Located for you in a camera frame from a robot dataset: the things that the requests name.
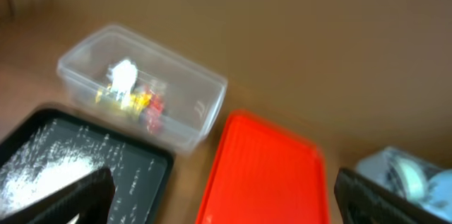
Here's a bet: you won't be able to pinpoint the grey dishwasher rack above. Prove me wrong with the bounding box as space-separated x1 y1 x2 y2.
355 146 452 218

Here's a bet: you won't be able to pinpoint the clear plastic waste bin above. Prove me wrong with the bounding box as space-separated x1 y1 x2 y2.
57 24 227 153

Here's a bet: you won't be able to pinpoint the white rice grains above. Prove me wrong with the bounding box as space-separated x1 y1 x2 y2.
1 120 159 223

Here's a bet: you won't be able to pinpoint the light blue bowl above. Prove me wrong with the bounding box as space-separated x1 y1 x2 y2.
422 170 451 223

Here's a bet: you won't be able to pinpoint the black food waste bin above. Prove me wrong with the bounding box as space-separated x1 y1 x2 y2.
1 108 174 223

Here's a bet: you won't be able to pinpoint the red snack wrapper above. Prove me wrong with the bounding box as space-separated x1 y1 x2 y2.
144 93 165 134

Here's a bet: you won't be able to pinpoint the white tissue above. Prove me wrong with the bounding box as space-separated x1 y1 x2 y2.
107 59 138 93

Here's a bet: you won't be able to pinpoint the yellow snack wrapper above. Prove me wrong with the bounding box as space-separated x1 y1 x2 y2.
95 88 153 115

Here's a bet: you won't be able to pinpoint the green bowl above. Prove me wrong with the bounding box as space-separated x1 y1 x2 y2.
393 158 428 202

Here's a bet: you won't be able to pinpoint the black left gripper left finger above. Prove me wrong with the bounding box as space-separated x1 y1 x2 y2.
1 167 115 224

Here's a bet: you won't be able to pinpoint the red plastic tray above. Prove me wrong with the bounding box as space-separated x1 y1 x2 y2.
196 110 330 224

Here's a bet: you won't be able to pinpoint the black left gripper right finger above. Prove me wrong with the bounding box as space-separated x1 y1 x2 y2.
334 167 447 224

